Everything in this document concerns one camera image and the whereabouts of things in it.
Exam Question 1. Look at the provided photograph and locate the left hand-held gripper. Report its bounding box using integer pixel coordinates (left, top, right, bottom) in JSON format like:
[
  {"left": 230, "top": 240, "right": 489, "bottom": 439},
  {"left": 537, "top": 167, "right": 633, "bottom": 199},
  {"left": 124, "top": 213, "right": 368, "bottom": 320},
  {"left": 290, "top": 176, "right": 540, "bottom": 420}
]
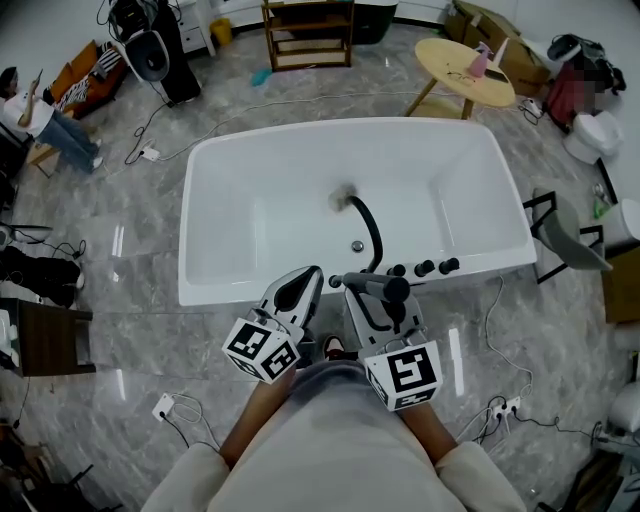
[{"left": 221, "top": 264, "right": 327, "bottom": 385}]

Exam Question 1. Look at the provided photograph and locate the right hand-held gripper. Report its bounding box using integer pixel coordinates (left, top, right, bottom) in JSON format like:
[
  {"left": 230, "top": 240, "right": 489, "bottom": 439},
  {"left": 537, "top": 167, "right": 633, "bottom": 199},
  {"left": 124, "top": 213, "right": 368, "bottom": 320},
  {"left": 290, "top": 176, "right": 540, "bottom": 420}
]
[{"left": 343, "top": 291, "right": 446, "bottom": 413}]

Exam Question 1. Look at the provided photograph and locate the black cylindrical tool handle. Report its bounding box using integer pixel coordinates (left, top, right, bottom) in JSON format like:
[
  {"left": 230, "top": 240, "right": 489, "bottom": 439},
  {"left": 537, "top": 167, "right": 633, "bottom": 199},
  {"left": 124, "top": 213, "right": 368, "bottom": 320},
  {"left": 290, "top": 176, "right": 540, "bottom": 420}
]
[{"left": 342, "top": 271, "right": 412, "bottom": 304}]

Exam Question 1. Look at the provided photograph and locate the person's right forearm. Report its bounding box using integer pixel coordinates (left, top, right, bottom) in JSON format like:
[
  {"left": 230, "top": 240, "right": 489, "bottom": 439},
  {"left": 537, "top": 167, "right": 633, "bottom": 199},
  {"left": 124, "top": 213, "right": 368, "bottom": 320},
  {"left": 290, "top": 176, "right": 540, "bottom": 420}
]
[{"left": 398, "top": 399, "right": 459, "bottom": 464}]

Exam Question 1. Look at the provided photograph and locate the person's left forearm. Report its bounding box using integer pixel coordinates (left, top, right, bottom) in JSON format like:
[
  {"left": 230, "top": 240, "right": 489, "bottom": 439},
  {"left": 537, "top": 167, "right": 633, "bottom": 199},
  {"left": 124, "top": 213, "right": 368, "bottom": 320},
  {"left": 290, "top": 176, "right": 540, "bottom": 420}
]
[{"left": 218, "top": 367, "right": 297, "bottom": 470}]

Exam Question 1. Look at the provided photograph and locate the white bathtub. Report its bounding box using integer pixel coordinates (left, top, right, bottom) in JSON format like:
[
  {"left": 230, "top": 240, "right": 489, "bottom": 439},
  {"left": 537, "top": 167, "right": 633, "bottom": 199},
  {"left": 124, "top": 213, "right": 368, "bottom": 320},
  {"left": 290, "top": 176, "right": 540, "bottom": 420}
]
[{"left": 178, "top": 117, "right": 538, "bottom": 307}]

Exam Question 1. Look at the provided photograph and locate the person's red white shoe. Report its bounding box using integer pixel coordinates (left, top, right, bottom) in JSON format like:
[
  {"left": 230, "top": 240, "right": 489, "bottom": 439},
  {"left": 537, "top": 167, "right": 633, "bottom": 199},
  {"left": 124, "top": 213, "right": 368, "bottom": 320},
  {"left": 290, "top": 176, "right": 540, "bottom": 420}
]
[{"left": 322, "top": 334, "right": 347, "bottom": 362}]

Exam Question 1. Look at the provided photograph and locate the person's light sweatshirt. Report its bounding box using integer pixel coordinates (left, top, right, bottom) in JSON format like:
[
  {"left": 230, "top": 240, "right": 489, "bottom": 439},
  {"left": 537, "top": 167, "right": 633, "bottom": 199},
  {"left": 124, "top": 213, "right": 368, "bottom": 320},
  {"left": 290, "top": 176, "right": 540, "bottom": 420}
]
[{"left": 141, "top": 359, "right": 529, "bottom": 512}]

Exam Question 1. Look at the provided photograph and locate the grey shell chair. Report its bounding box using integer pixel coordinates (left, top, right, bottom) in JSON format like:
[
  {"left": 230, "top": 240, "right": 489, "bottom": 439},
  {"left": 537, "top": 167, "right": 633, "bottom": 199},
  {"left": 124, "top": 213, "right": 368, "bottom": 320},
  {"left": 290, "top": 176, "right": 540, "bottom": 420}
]
[{"left": 522, "top": 187, "right": 614, "bottom": 286}]

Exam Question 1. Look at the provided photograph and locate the brown box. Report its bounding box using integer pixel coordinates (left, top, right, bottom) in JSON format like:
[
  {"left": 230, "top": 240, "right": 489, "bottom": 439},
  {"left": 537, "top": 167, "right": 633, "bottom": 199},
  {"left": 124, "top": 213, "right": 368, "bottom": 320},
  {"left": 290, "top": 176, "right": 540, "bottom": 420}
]
[{"left": 599, "top": 246, "right": 640, "bottom": 325}]

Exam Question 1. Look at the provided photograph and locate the dark wooden cabinet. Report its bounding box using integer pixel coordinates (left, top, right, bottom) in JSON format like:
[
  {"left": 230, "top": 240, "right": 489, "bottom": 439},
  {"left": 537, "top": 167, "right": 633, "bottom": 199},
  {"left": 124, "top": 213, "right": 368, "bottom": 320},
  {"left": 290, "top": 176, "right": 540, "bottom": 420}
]
[{"left": 16, "top": 297, "right": 97, "bottom": 377}]

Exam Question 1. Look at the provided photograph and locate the white rounded stool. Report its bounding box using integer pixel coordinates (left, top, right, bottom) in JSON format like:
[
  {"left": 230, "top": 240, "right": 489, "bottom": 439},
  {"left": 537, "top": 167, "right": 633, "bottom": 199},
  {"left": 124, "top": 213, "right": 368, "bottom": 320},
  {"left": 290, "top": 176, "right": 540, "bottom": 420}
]
[{"left": 606, "top": 381, "right": 640, "bottom": 437}]

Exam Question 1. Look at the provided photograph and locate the white round bin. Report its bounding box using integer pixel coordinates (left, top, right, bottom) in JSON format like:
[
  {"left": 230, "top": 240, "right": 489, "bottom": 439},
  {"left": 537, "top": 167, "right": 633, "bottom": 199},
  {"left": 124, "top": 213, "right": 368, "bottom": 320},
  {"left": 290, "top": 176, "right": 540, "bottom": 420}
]
[{"left": 606, "top": 198, "right": 640, "bottom": 259}]

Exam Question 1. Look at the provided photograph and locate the wooden shelf rack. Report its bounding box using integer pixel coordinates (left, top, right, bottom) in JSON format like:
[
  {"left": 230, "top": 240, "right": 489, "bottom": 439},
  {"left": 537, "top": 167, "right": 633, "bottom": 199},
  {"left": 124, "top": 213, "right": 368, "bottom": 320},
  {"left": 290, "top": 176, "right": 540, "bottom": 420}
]
[{"left": 261, "top": 0, "right": 356, "bottom": 72}]

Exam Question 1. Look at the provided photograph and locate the round wooden table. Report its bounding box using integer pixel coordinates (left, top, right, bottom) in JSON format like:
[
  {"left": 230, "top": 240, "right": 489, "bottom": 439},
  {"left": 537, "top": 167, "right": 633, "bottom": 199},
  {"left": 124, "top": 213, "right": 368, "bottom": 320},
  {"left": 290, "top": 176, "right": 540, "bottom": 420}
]
[{"left": 403, "top": 38, "right": 517, "bottom": 120}]

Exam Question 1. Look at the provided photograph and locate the pink spray bottle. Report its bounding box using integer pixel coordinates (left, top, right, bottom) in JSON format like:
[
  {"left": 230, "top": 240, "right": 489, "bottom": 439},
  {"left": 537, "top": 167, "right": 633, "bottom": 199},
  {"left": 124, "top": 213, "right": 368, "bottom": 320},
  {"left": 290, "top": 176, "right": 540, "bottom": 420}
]
[{"left": 467, "top": 42, "right": 497, "bottom": 79}]

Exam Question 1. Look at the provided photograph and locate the white wash basin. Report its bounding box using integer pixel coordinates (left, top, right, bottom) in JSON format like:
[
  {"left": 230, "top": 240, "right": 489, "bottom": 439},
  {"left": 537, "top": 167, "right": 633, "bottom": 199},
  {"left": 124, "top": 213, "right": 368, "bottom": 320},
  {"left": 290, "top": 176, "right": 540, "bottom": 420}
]
[{"left": 0, "top": 223, "right": 54, "bottom": 246}]

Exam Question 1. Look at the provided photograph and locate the yellow waste bin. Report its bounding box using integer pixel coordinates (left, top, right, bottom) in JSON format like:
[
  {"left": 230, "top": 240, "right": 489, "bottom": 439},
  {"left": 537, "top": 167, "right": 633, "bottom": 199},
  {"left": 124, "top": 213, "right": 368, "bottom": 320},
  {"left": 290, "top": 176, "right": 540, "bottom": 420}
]
[{"left": 209, "top": 18, "right": 234, "bottom": 48}]

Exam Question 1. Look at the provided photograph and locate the white toilet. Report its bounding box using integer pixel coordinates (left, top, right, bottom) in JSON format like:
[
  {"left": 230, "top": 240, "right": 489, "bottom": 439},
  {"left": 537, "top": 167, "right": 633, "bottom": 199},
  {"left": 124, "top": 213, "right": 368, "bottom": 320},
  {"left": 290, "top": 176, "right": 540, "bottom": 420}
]
[{"left": 562, "top": 109, "right": 627, "bottom": 167}]

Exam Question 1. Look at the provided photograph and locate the white drawer cabinet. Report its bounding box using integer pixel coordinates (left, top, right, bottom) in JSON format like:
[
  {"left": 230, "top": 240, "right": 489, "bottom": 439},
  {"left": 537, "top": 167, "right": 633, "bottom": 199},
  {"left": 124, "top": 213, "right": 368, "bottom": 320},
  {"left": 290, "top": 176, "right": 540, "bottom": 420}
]
[{"left": 174, "top": 0, "right": 217, "bottom": 57}]

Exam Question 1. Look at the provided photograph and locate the dark green tub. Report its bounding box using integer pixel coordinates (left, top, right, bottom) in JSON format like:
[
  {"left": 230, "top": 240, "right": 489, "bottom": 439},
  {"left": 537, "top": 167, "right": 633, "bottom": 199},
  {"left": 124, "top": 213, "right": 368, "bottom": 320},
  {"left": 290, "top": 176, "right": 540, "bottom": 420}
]
[{"left": 349, "top": 0, "right": 399, "bottom": 46}]

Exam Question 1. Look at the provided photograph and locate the small wooden side table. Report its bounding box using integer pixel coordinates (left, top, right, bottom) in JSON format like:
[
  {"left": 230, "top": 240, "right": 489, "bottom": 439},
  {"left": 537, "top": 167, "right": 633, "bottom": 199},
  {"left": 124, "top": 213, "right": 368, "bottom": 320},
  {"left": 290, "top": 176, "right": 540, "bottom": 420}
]
[{"left": 27, "top": 139, "right": 64, "bottom": 179}]

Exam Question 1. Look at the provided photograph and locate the large cardboard box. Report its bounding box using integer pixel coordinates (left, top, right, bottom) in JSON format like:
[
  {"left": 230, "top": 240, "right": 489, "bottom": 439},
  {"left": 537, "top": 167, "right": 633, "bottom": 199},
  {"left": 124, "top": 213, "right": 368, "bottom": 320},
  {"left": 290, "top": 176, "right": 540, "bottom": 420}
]
[{"left": 444, "top": 0, "right": 552, "bottom": 97}]

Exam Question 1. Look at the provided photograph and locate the striped pillow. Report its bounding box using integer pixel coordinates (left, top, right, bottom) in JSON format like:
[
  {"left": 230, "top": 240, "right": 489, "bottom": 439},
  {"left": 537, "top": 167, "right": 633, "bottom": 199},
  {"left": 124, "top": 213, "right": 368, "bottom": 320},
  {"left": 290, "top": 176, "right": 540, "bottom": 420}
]
[
  {"left": 94, "top": 44, "right": 124, "bottom": 77},
  {"left": 54, "top": 82, "right": 92, "bottom": 112}
]

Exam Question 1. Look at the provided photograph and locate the black metal chair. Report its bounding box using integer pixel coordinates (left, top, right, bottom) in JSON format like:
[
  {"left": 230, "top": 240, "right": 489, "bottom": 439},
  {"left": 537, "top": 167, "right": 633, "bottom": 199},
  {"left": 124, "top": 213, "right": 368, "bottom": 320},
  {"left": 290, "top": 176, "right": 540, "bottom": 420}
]
[{"left": 19, "top": 463, "right": 96, "bottom": 512}]

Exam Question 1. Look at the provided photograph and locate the orange sofa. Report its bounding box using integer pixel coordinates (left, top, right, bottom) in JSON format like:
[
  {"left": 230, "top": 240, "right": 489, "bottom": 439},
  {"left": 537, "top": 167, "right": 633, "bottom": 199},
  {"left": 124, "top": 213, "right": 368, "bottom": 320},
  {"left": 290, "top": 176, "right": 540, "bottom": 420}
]
[{"left": 48, "top": 39, "right": 129, "bottom": 120}]

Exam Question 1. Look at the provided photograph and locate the black shower hose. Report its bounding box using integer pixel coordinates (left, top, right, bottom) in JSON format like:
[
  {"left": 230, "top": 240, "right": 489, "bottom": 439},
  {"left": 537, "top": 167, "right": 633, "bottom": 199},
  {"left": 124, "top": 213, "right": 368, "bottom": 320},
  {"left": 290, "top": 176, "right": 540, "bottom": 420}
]
[{"left": 347, "top": 194, "right": 385, "bottom": 274}]

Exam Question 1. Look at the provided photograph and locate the long white floor cable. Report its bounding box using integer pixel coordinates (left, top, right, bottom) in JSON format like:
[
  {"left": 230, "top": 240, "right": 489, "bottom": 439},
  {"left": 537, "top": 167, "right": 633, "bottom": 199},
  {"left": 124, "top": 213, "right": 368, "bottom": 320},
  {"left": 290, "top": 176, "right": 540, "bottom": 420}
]
[{"left": 483, "top": 274, "right": 535, "bottom": 397}]

